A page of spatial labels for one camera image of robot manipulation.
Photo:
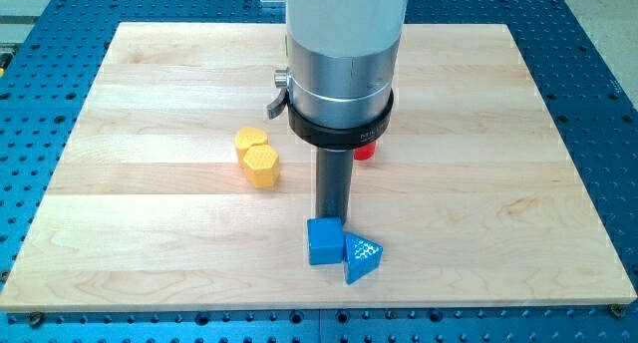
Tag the blue perforated table plate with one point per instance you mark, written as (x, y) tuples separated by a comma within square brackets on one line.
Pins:
[(51, 74)]

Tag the yellow block rear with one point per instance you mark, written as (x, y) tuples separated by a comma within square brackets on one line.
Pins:
[(247, 138)]

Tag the blue triangle block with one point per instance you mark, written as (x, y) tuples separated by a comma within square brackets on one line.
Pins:
[(362, 256)]

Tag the red cylinder block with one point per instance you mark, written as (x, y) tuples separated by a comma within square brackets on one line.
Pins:
[(365, 152)]

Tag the blue cube block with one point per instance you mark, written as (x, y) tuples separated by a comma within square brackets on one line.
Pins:
[(325, 240)]

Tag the wooden board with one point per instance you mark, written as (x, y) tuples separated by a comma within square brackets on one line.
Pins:
[(471, 192)]

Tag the yellow hexagon block front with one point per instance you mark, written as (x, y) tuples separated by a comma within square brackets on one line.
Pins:
[(261, 166)]

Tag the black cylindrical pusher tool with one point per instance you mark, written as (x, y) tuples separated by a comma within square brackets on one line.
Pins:
[(333, 181)]

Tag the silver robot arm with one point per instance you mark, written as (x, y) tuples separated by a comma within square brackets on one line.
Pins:
[(341, 55)]

